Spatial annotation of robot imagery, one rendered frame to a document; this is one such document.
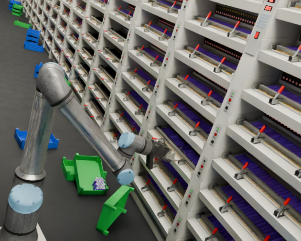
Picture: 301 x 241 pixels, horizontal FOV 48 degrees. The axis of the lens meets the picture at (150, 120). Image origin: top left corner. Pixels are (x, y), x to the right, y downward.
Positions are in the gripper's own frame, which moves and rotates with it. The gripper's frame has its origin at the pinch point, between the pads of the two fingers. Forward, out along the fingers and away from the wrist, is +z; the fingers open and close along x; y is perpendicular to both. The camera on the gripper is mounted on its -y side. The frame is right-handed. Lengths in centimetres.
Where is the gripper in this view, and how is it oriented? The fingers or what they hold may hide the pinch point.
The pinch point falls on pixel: (172, 159)
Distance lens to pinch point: 198.9
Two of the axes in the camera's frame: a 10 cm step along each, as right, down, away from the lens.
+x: -4.0, -4.3, 8.1
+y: 5.0, -8.4, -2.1
